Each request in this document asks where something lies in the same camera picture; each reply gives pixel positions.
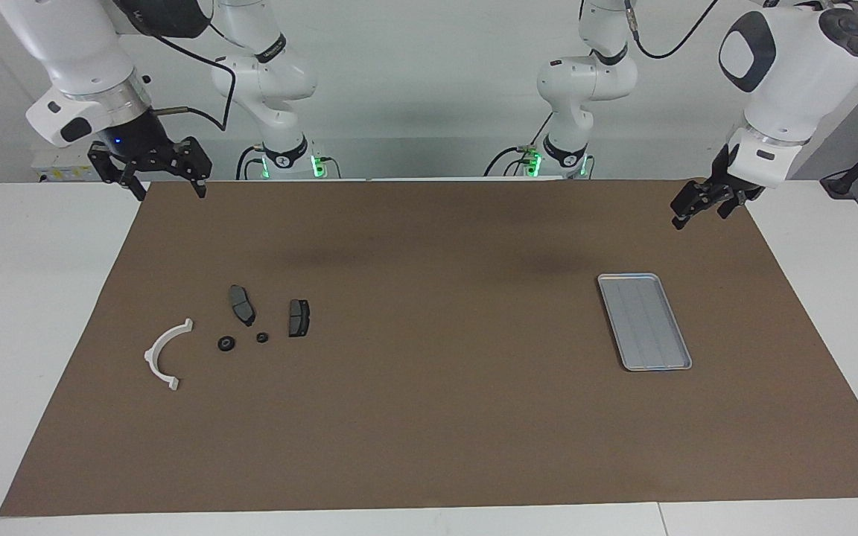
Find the curved dark brake pad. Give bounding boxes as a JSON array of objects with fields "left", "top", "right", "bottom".
[{"left": 229, "top": 284, "right": 256, "bottom": 328}]

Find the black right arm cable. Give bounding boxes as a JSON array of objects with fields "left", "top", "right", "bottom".
[{"left": 131, "top": 22, "right": 236, "bottom": 133}]

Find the silver metal tray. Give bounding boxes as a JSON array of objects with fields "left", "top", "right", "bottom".
[{"left": 597, "top": 272, "right": 693, "bottom": 372}]

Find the white curved plastic bracket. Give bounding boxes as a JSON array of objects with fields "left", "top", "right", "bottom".
[{"left": 144, "top": 318, "right": 194, "bottom": 392}]

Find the brown table mat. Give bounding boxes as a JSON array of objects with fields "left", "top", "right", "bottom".
[{"left": 0, "top": 179, "right": 858, "bottom": 517}]

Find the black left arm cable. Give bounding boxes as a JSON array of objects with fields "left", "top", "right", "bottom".
[{"left": 625, "top": 0, "right": 722, "bottom": 60}]

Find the black base cable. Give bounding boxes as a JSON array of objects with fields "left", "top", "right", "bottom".
[
  {"left": 483, "top": 145, "right": 527, "bottom": 178},
  {"left": 235, "top": 145, "right": 264, "bottom": 181}
]

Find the white power strip box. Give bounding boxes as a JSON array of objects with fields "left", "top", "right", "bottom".
[{"left": 33, "top": 149, "right": 98, "bottom": 182}]

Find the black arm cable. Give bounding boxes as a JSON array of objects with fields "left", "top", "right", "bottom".
[
  {"left": 625, "top": 0, "right": 722, "bottom": 60},
  {"left": 131, "top": 22, "right": 236, "bottom": 133}
]

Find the rectangular dark brake pad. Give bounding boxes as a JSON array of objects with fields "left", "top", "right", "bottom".
[{"left": 288, "top": 299, "right": 311, "bottom": 339}]

